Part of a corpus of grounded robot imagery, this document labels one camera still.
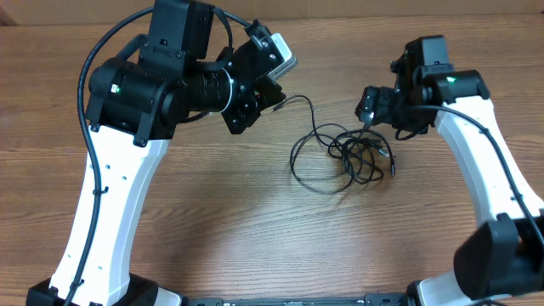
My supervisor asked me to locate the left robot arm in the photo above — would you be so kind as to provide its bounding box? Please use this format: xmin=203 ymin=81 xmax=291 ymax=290
xmin=26 ymin=0 xmax=297 ymax=306

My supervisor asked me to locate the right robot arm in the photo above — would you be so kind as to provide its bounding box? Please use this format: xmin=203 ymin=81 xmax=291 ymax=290
xmin=355 ymin=35 xmax=543 ymax=305

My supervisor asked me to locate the cardboard back panel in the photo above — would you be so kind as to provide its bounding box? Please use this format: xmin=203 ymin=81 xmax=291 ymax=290
xmin=1 ymin=0 xmax=543 ymax=26

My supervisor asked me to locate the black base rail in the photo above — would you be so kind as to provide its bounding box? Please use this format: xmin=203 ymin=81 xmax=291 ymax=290
xmin=181 ymin=292 xmax=417 ymax=306

